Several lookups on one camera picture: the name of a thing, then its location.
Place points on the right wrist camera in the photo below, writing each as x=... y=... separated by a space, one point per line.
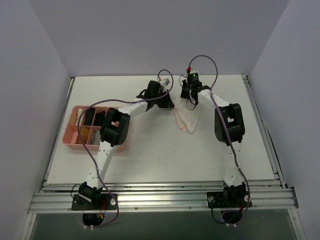
x=191 y=70

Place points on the white rolled cloth in tray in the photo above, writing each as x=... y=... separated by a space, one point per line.
x=79 y=116

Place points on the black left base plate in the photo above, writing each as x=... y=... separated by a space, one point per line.
x=103 y=202

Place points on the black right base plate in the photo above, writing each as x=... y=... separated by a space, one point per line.
x=218 y=200

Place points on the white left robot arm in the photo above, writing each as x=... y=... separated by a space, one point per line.
x=114 y=132

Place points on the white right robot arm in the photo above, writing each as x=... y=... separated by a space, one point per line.
x=229 y=127

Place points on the white underwear with pink trim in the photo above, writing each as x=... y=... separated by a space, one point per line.
x=185 y=118

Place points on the black rolled cloth in tray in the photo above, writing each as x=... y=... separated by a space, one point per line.
x=89 y=116

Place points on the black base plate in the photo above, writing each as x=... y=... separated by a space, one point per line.
x=103 y=202
x=218 y=200

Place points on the grey rolled cloth in tray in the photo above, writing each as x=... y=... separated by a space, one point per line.
x=95 y=139

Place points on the pink plastic organizer tray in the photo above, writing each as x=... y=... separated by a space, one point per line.
x=72 y=131

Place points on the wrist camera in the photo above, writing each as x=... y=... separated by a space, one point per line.
x=191 y=70
x=164 y=82

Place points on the aluminium frame rail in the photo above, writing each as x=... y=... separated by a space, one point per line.
x=266 y=198

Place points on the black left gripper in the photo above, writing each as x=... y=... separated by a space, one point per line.
x=166 y=102

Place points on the orange rolled cloth in tray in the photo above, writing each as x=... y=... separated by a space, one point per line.
x=84 y=134

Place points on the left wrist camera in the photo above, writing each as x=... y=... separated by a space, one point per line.
x=164 y=82

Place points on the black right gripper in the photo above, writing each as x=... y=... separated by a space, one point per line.
x=189 y=93

